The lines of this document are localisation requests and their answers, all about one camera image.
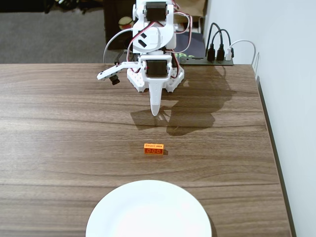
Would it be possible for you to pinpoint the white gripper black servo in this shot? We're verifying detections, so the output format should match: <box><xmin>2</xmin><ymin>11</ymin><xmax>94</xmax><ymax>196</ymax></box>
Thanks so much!
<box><xmin>138</xmin><ymin>55</ymin><xmax>172</xmax><ymax>117</ymax></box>

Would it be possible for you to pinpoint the orange lego block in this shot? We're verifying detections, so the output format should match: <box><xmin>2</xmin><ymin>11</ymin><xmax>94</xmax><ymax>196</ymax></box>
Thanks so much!
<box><xmin>144</xmin><ymin>143</ymin><xmax>164</xmax><ymax>156</ymax></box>

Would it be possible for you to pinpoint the white round plate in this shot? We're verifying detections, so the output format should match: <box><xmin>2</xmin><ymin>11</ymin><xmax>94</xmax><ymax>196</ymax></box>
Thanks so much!
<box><xmin>85</xmin><ymin>180</ymin><xmax>212</xmax><ymax>237</ymax></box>

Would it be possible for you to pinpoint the black usb hub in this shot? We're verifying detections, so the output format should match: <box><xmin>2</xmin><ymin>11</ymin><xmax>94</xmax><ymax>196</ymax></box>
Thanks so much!
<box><xmin>179</xmin><ymin>56</ymin><xmax>234</xmax><ymax>67</ymax></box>

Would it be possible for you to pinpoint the round red cream ball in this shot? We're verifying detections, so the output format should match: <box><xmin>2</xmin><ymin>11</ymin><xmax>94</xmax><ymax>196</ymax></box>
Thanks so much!
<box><xmin>118</xmin><ymin>16</ymin><xmax>133</xmax><ymax>31</ymax></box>

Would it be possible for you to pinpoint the black cabinet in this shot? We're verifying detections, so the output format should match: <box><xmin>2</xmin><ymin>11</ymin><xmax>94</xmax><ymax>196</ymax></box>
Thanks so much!
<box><xmin>103</xmin><ymin>0</ymin><xmax>136</xmax><ymax>51</ymax></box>

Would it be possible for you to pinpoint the brown cardboard box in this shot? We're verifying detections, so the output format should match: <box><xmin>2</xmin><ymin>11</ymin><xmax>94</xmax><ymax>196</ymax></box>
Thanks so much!
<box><xmin>172</xmin><ymin>0</ymin><xmax>207</xmax><ymax>33</ymax></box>

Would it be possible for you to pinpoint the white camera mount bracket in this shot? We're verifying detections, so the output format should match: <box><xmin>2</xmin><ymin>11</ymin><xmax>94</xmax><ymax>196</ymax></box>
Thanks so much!
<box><xmin>96</xmin><ymin>61</ymin><xmax>140</xmax><ymax>81</ymax></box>

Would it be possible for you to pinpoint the black camera cable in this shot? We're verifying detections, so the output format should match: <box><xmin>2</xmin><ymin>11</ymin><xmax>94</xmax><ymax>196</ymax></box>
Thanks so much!
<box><xmin>114</xmin><ymin>50</ymin><xmax>127</xmax><ymax>67</ymax></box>

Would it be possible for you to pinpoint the black usb cable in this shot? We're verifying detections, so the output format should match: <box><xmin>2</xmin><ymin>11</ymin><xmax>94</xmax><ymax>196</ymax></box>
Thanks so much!
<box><xmin>205</xmin><ymin>23</ymin><xmax>221</xmax><ymax>62</ymax></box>
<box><xmin>211</xmin><ymin>29</ymin><xmax>232</xmax><ymax>62</ymax></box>

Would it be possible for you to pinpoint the thin white cable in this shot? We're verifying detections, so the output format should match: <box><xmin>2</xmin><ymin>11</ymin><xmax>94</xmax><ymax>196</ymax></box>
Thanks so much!
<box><xmin>102</xmin><ymin>28</ymin><xmax>134</xmax><ymax>64</ymax></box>

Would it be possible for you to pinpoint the red servo wire bundle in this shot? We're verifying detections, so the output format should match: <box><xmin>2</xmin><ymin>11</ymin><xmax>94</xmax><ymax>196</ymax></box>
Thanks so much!
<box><xmin>172</xmin><ymin>1</ymin><xmax>194</xmax><ymax>53</ymax></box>

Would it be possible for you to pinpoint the white usb cable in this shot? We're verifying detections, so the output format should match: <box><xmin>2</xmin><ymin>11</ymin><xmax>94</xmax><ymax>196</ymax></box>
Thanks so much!
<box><xmin>225</xmin><ymin>39</ymin><xmax>260</xmax><ymax>75</ymax></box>

